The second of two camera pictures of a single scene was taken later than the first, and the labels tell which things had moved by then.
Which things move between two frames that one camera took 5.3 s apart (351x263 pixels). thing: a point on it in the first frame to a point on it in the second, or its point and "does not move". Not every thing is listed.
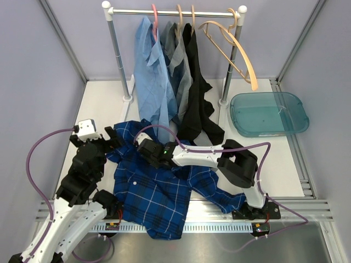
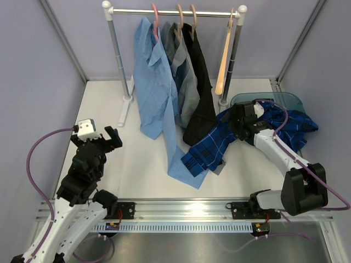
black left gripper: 110,144 does not move
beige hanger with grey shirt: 178,28 does not move
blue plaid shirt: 154,196 to 290,125
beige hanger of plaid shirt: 205,26 to 219,85
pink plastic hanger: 156,23 does not move
